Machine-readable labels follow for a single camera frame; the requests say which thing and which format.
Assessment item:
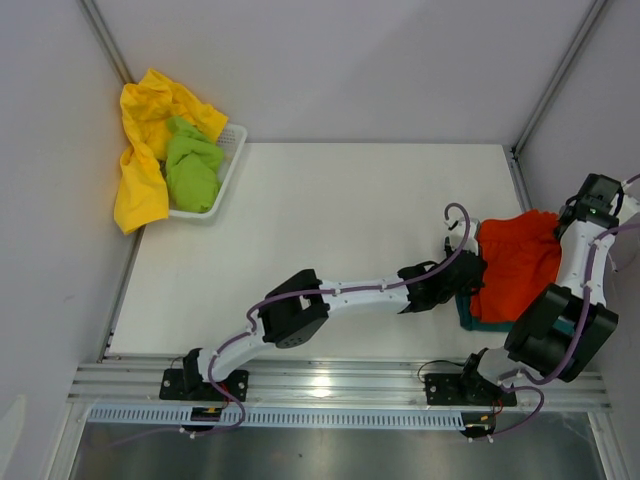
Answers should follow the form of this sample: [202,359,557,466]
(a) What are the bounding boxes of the teal green shorts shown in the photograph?
[454,295,515,333]

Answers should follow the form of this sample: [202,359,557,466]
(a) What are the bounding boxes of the orange shorts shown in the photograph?
[476,210,562,322]

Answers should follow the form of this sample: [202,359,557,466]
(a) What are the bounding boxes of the lime green shorts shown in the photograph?
[165,116,225,213]

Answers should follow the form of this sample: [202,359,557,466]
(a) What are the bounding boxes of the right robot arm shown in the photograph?
[456,174,637,404]

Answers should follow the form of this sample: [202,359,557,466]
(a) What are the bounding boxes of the yellow shorts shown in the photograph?
[114,68,228,235]

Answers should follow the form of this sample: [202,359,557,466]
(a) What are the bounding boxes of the white plastic basket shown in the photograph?
[169,123,248,224]

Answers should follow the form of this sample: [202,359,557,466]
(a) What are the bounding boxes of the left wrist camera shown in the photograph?
[445,218,480,255]

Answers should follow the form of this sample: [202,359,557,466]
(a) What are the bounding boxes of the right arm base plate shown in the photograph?
[425,373,517,407]

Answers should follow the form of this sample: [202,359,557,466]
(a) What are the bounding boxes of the right aluminium frame post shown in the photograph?
[510,0,613,161]

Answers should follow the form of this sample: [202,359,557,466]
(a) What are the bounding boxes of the aluminium frame post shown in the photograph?
[510,0,613,161]
[77,0,134,85]

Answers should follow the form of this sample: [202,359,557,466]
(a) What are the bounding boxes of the slotted cable duct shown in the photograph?
[87,403,465,431]

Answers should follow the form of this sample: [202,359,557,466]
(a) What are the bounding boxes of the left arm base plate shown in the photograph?
[159,369,249,402]

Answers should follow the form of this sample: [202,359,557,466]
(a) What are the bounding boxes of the aluminium mounting rail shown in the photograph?
[67,358,612,412]

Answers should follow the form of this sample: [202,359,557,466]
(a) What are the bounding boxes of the left aluminium frame post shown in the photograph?
[77,0,134,85]

